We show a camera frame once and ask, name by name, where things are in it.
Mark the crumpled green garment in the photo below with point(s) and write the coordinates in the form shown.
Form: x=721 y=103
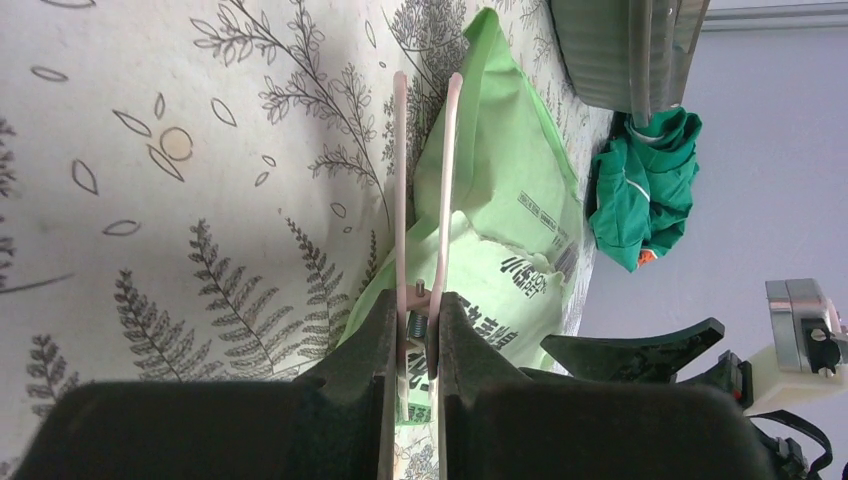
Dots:
x=642 y=187

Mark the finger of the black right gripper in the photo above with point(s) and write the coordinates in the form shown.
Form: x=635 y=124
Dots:
x=655 y=359

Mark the grey plastic litter box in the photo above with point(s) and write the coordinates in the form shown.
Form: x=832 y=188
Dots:
x=630 y=56

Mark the green cat litter bag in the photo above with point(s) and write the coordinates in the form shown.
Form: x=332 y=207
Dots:
x=516 y=225

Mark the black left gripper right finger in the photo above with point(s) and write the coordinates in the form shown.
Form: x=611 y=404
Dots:
x=475 y=386

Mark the floral patterned mat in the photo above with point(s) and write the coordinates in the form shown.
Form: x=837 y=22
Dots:
x=198 y=190

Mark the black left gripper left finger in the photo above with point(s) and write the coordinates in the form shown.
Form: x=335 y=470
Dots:
x=344 y=425

